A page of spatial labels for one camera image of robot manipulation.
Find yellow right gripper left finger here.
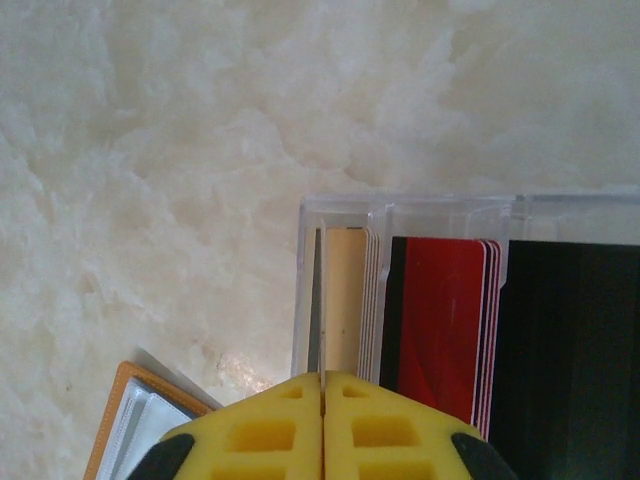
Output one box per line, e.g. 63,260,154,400
134,372,322,480

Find clear acrylic card box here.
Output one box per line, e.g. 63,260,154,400
290,192,640,480

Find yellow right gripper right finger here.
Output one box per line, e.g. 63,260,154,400
324,369,516,480

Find orange card holder clear sleeves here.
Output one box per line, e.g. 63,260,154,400
82,347,226,480

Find gold credit card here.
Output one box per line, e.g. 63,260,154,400
318,215,329,419

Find stack of black credit cards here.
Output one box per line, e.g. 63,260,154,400
487,238,640,480

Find stack of red credit cards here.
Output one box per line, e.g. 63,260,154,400
389,235,503,441

